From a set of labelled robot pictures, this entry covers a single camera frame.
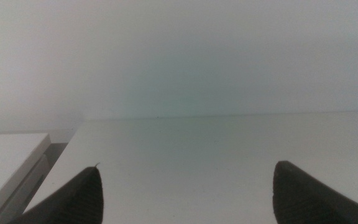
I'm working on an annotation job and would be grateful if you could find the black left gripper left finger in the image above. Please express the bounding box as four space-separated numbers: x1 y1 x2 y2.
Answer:
7 166 104 224

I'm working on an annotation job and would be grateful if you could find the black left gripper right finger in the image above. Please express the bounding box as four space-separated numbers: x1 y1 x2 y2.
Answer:
272 160 358 224

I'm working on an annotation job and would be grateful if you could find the white side table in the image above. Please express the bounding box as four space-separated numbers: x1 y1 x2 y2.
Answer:
0 133 52 224

